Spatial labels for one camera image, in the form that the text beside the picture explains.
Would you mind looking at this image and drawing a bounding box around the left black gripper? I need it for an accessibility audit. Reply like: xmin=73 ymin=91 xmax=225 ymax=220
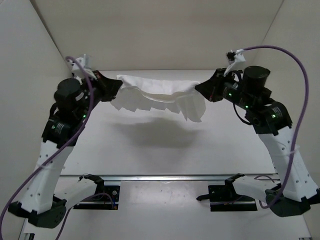
xmin=82 ymin=63 xmax=126 ymax=110

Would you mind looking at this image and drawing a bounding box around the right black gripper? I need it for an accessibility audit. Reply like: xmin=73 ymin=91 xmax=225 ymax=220
xmin=194 ymin=68 xmax=250 ymax=109

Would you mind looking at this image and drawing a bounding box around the white pleated skirt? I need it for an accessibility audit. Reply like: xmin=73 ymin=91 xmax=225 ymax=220
xmin=111 ymin=75 xmax=206 ymax=123

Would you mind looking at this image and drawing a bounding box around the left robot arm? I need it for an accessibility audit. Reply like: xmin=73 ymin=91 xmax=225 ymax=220
xmin=8 ymin=70 xmax=123 ymax=229

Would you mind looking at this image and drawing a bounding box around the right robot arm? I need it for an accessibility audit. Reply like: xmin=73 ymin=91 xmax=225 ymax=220
xmin=195 ymin=65 xmax=320 ymax=217

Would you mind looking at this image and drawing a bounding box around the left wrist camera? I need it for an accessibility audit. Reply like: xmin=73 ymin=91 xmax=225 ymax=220
xmin=71 ymin=54 xmax=92 ymax=79

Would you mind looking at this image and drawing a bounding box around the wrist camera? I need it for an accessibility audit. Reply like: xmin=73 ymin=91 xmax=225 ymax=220
xmin=71 ymin=54 xmax=92 ymax=79
xmin=223 ymin=49 xmax=246 ymax=77

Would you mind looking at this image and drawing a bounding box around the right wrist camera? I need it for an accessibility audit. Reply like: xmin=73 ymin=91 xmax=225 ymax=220
xmin=223 ymin=49 xmax=246 ymax=77

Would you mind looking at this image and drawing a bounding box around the aluminium rail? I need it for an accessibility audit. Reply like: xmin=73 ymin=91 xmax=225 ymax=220
xmin=99 ymin=174 xmax=278 ymax=182

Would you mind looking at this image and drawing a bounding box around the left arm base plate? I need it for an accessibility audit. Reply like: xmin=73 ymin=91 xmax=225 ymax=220
xmin=73 ymin=174 xmax=120 ymax=211

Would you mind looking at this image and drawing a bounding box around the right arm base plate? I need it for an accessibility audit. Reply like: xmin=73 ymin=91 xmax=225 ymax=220
xmin=196 ymin=173 xmax=258 ymax=212

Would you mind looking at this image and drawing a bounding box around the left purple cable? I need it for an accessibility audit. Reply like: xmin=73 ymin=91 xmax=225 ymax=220
xmin=0 ymin=56 xmax=97 ymax=238

